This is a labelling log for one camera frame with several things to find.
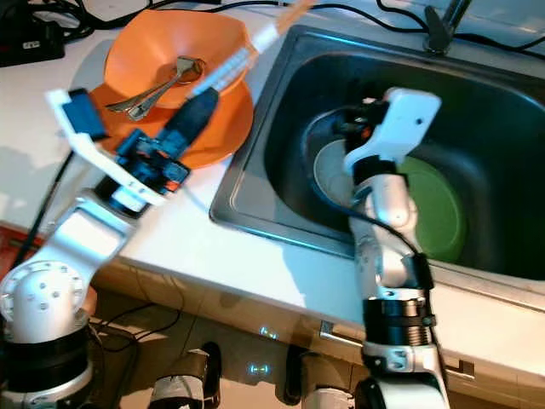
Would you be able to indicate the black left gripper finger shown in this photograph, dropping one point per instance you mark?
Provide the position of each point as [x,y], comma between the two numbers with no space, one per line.
[189,118]

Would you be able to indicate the orange plastic plate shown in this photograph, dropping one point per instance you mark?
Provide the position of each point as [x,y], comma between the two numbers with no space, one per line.
[230,128]

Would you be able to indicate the orange plastic bowl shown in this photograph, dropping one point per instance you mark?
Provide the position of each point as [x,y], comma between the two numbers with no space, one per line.
[145,43]

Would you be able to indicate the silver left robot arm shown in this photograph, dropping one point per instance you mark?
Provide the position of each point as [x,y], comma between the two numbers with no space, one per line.
[68,256]

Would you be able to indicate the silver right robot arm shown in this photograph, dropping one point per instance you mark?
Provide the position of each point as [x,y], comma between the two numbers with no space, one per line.
[387,256]

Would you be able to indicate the metal spoon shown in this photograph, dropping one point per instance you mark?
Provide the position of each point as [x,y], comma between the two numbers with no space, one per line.
[187,68]

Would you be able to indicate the dark metal faucet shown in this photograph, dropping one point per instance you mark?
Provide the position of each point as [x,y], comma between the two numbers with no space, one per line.
[443,34]

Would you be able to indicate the green plate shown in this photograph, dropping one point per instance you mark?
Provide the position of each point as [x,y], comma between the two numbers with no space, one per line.
[438,213]

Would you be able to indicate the stainless steel sink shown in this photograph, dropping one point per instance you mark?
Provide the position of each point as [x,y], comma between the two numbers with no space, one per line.
[494,102]

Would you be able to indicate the red plastic bag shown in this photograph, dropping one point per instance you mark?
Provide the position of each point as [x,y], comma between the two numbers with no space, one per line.
[7,239]

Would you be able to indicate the black power strip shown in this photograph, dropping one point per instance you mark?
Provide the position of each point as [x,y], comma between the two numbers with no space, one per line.
[30,44]

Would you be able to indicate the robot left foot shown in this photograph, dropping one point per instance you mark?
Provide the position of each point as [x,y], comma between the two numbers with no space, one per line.
[187,379]

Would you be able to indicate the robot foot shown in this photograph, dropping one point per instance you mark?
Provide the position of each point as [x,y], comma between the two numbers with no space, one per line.
[187,379]
[319,383]

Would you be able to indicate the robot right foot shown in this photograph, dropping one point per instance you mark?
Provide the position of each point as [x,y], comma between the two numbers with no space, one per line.
[319,383]

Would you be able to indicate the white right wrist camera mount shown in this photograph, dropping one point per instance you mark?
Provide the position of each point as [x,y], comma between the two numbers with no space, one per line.
[404,119]

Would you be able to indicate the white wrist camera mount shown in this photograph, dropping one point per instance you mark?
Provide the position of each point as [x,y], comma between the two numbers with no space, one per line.
[81,115]
[404,119]

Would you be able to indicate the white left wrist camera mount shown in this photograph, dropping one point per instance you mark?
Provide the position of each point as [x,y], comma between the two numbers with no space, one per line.
[81,115]

